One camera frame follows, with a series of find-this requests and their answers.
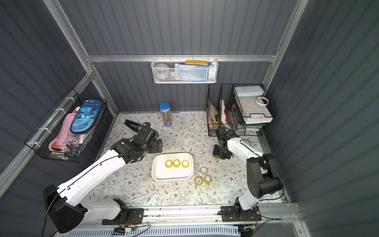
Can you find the blue-lidded colored pencil tube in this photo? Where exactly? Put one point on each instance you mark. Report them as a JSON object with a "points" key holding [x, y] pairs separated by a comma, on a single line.
{"points": [[166, 113]]}

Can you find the blue dinosaur pencil case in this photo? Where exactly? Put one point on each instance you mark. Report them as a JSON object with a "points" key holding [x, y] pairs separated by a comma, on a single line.
{"points": [[87, 116]]}

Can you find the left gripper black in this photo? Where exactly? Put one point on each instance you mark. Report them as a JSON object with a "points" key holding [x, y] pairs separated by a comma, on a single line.
{"points": [[141, 130]]}

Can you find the white tape roll in basket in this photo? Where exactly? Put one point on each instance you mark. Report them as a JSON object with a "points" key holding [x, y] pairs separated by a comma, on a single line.
{"points": [[161, 72]]}

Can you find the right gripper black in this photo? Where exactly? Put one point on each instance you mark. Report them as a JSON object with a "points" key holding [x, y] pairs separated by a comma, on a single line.
{"points": [[220, 151]]}

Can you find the pink pencil case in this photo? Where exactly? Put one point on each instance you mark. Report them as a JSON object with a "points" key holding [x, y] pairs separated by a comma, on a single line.
{"points": [[66, 140]]}

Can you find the black stapler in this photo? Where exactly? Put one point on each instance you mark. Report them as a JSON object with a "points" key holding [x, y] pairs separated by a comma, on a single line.
{"points": [[134, 126]]}

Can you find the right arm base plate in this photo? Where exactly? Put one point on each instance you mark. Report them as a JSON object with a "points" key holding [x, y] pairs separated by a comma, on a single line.
{"points": [[235, 214]]}

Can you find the white wire wall basket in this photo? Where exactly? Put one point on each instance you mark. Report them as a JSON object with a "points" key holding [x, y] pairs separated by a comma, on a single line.
{"points": [[212, 75]]}

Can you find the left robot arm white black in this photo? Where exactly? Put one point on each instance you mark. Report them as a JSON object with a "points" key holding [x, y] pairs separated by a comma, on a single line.
{"points": [[63, 203]]}

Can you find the blue white packet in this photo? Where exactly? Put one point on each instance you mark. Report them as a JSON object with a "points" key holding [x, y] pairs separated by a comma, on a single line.
{"points": [[191, 73]]}

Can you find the clear transparent tape roll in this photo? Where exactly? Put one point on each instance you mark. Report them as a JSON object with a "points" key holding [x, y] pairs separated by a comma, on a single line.
{"points": [[203, 171]]}

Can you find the yellow transparent tape roll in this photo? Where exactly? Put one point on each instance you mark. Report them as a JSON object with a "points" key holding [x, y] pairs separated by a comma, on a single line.
{"points": [[168, 163], [207, 179], [185, 164], [176, 163], [198, 181]]}

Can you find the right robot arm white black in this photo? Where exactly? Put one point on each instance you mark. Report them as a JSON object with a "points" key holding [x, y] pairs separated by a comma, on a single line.
{"points": [[262, 178]]}

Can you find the black wire desk organizer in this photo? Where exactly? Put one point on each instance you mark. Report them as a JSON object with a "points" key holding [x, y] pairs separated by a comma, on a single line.
{"points": [[222, 111]]}

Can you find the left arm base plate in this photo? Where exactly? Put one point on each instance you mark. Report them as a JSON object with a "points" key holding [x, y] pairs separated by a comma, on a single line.
{"points": [[128, 217]]}

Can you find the white plastic storage box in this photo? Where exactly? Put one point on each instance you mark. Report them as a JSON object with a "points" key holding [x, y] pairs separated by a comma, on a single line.
{"points": [[161, 173]]}

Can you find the black wire side basket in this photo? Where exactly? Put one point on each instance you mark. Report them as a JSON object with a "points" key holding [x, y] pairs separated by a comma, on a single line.
{"points": [[42, 139]]}

